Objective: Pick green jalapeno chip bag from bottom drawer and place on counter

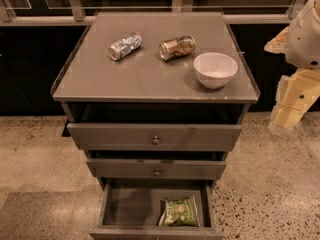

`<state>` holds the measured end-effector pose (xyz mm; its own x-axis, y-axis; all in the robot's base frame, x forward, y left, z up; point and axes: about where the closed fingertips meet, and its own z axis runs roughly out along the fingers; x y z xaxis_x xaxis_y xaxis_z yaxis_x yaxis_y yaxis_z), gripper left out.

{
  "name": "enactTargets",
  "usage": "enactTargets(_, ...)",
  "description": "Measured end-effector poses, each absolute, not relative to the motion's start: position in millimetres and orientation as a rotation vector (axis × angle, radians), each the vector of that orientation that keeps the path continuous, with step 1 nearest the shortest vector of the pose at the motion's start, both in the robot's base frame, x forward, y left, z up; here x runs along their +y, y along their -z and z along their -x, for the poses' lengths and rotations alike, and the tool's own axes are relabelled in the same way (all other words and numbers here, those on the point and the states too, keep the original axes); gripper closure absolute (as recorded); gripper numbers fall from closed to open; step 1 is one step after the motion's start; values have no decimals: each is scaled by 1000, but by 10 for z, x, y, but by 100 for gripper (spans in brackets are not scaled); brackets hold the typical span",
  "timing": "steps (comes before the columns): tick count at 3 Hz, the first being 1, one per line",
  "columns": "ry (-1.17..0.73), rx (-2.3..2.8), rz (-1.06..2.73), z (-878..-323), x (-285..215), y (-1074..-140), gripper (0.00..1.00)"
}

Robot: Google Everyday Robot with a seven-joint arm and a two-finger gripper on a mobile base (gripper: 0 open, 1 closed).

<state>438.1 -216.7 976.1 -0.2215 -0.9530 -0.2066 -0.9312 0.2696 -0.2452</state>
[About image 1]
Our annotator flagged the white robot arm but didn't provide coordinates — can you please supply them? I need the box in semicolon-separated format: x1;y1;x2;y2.
264;0;320;129

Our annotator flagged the white ceramic bowl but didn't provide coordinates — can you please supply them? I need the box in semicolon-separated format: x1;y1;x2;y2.
193;52;238;89

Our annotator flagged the middle grey drawer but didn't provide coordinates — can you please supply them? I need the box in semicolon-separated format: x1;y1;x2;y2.
87;159;226;180

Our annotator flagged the silver blue soda can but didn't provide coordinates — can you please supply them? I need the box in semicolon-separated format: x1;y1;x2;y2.
108;32;142;61

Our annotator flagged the grey drawer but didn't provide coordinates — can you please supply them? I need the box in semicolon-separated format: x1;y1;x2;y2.
67;123;242;151
87;159;226;180
90;179;223;240

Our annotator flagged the grey drawer cabinet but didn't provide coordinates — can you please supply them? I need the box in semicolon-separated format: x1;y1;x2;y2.
50;11;261;240

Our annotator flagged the metal railing frame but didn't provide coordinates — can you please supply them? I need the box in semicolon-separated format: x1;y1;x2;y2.
0;0;307;26

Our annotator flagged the brass middle drawer knob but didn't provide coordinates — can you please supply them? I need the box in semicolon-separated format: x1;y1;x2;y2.
154;168;161;176

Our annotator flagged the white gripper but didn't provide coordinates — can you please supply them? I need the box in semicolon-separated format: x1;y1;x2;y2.
264;27;320;129

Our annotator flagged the brass drawer knob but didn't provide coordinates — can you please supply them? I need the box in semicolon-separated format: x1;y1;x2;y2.
152;136;160;145
154;168;161;176

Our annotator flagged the bottom grey drawer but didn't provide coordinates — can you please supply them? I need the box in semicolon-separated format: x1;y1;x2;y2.
90;179;223;240

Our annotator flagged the green jalapeno chip bag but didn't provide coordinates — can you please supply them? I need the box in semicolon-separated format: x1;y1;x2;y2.
159;195;200;227

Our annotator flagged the brass top drawer knob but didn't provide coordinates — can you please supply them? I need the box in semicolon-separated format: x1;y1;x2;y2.
152;136;160;145

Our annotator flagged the brown gold soda can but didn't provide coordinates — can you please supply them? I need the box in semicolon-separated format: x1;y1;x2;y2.
159;35;196;61

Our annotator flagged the top grey drawer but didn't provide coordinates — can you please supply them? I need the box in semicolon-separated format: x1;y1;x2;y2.
67;123;242;151

